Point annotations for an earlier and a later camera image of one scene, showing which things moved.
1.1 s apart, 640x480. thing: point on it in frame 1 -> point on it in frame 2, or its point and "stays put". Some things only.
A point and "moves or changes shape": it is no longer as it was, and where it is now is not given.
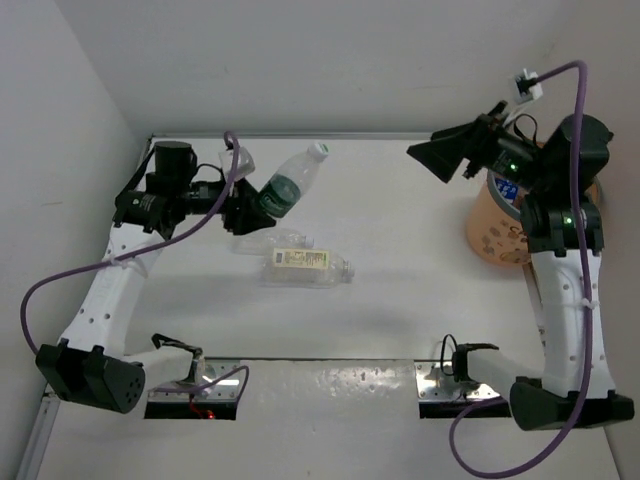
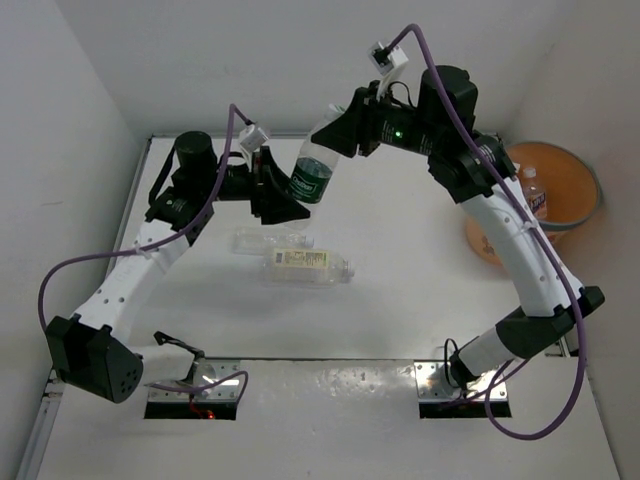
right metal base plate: (436, 381) stays put
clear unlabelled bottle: (266, 243) stays put
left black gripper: (242, 212) -> (276, 204)
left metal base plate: (209, 371) stays put
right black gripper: (446, 148) -> (353, 131)
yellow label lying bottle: (305, 268) stays put
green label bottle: (284, 188) moves or changes shape
